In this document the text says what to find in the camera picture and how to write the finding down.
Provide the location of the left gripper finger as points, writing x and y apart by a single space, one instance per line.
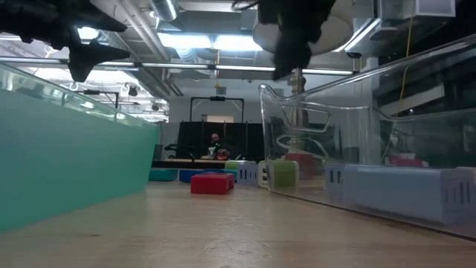
89 56
100 24

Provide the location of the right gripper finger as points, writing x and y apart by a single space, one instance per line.
290 59

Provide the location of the clear plastic bin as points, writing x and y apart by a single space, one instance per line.
357 123

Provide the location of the green translucent tray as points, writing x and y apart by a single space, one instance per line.
74 156

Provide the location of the red plastic block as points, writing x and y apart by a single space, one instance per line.
301 164

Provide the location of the small green block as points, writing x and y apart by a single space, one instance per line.
284 174
234 164

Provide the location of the light blue slotted block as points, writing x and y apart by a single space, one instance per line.
394 190
247 175

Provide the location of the teal plastic block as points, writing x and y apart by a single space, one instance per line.
230 173

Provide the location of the teal pencil sharpener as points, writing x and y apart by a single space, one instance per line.
163 175

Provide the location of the red eraser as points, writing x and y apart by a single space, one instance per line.
212 184

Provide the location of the white shade table lamp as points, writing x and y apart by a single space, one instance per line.
336 33

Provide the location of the bright ceiling light panel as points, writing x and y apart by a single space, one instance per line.
208 41

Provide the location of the long shiny horizontal bar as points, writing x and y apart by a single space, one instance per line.
178 66

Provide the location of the person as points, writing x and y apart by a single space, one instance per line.
215 143

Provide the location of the black curtain backdrop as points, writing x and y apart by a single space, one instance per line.
193 141

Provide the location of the white ceiling vent unit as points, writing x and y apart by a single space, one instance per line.
427 7

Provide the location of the background work table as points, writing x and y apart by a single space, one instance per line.
178 163

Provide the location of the silver ceiling duct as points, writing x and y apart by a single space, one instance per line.
165 9

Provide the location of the black gantry frame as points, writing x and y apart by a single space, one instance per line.
217 98

